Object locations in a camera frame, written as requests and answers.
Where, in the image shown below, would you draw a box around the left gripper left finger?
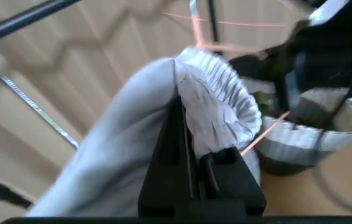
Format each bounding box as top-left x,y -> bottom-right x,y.
138,95 -> 200,217

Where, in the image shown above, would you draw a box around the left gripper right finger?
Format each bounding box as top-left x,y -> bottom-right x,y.
196,147 -> 267,217

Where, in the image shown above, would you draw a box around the pale grey shorts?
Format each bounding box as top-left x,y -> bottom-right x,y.
25,46 -> 263,218

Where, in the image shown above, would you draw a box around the white laundry basket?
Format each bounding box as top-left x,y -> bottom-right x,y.
240,76 -> 352,177

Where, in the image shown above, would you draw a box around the black clothes rack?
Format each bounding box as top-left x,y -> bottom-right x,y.
0,0 -> 224,210

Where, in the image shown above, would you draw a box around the beige curtain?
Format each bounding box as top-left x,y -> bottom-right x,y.
0,0 -> 307,224

